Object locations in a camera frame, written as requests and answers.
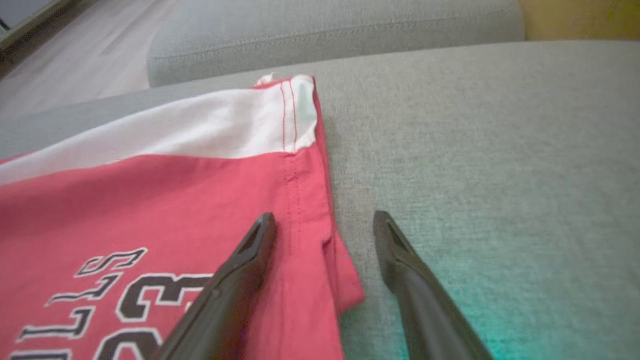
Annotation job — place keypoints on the grey sofa back cushion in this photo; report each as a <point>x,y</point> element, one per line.
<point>325,30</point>

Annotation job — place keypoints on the red basketball jersey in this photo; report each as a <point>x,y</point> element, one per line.
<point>150,200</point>

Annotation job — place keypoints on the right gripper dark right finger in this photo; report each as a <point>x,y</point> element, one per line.
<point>425,310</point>

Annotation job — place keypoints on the grey fabric sofa seat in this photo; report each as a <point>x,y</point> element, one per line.
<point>500,150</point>

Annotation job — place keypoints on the dark skirting rail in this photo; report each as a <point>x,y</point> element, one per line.
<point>25,22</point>

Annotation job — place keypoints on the mustard yellow panel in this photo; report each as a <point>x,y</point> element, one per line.
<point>580,17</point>

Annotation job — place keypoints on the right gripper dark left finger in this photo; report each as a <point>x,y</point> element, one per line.
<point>230,300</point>

